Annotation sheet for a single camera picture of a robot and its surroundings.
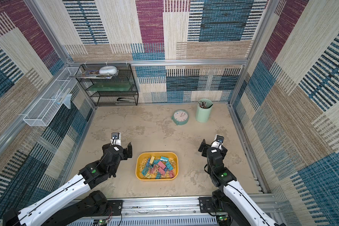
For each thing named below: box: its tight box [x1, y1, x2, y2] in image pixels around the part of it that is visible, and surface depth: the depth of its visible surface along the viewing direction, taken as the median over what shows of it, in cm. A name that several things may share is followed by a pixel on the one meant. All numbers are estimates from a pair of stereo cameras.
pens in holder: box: [197, 100, 208, 109], surface depth 98 cm
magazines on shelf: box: [69, 66, 119, 79], surface depth 91 cm
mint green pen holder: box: [196, 98, 214, 123], surface depth 105 cm
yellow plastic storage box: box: [135, 151, 179, 181], surface depth 85 cm
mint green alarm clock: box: [170, 109, 189, 126], surface depth 110 cm
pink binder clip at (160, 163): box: [157, 161, 166, 170], surface depth 87 cm
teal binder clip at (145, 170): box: [141, 166, 149, 177], surface depth 85 cm
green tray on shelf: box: [85, 81, 132, 92], surface depth 107 cm
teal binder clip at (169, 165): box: [165, 161, 174, 171], surface depth 87 cm
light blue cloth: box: [62, 93, 73, 110], surface depth 81 cm
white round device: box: [98, 65, 118, 76], surface depth 91 cm
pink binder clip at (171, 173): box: [168, 169, 175, 179], surface depth 84 cm
